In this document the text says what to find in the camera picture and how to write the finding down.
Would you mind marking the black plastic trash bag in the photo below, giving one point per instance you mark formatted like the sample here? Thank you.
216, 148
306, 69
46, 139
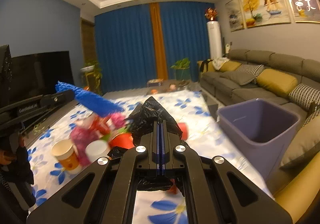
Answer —
152, 116

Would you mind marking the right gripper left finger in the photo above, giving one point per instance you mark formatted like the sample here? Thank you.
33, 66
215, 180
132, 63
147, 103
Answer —
87, 199

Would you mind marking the green potted plant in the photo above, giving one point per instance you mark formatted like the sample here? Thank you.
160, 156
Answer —
182, 69

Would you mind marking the grey sectional sofa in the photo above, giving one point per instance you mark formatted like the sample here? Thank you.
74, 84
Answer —
296, 181

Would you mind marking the red paper cup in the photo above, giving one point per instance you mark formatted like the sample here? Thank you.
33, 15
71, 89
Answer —
125, 140

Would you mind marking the left small painting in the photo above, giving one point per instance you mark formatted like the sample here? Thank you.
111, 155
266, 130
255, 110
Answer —
234, 14

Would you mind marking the red flower decoration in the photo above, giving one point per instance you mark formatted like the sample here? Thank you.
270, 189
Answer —
211, 14

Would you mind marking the blue curtain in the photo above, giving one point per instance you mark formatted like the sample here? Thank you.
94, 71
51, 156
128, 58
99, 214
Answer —
124, 42

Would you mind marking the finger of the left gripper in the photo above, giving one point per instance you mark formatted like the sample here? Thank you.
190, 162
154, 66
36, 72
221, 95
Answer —
90, 100

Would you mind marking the white standing air conditioner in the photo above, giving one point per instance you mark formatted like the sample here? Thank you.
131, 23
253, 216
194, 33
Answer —
215, 41

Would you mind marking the white paper cup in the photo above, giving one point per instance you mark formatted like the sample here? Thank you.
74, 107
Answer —
96, 149

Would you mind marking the far yellow cushion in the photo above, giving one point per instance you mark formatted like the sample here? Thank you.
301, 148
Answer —
230, 66

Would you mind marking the houndstooth patterned cushion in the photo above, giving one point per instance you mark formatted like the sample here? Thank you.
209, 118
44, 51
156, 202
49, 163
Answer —
255, 70

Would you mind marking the pink plastic bag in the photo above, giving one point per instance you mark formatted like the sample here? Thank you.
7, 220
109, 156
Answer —
94, 128

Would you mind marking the orange curtain strip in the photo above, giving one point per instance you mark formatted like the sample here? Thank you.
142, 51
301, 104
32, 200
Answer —
158, 41

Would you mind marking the black television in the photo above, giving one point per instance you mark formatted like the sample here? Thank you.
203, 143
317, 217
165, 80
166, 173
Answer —
28, 76

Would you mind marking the floral white blue tablecloth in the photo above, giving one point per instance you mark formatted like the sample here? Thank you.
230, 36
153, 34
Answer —
214, 190

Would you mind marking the plant on yellow stand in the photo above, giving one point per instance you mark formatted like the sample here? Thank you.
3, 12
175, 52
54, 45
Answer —
91, 75

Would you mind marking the grey cushion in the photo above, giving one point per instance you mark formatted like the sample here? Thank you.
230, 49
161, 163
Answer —
240, 78

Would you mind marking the yellow cushion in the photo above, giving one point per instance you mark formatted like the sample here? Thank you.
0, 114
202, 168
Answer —
279, 83
230, 66

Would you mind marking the orange printed paper cup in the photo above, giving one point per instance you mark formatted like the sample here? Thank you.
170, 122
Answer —
65, 154

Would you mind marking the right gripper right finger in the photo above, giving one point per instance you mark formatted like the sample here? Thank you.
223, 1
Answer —
213, 189

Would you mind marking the centre sailboat painting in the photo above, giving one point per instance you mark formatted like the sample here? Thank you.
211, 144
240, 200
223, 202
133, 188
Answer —
265, 12

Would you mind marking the purple plastic trash bin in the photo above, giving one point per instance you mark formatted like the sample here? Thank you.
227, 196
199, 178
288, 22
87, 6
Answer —
261, 130

